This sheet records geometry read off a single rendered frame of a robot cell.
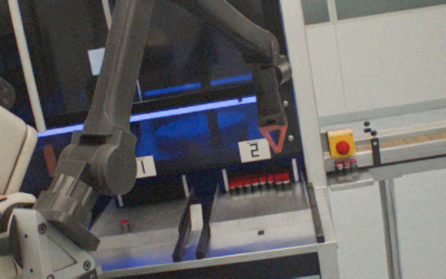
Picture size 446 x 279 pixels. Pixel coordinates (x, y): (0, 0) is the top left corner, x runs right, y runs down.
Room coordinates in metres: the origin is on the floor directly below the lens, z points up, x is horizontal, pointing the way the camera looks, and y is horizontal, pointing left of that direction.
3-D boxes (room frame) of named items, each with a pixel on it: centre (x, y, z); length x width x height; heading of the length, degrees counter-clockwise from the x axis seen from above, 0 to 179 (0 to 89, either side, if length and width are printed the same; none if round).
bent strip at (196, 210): (1.50, 0.11, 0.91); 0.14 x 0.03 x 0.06; 172
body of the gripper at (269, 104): (1.43, -0.13, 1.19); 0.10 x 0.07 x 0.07; 173
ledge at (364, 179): (1.76, -0.36, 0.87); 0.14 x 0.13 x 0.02; 173
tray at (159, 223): (1.67, 0.26, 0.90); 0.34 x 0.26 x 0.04; 173
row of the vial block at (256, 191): (1.71, -0.09, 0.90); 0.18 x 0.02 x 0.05; 84
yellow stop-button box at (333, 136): (1.72, -0.34, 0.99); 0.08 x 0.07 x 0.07; 173
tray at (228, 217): (1.63, -0.08, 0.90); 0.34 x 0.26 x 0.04; 174
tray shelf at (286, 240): (1.58, 0.10, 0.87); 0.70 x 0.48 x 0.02; 83
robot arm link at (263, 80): (1.44, -0.13, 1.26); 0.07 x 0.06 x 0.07; 147
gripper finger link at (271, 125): (1.45, -0.13, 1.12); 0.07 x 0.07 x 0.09; 83
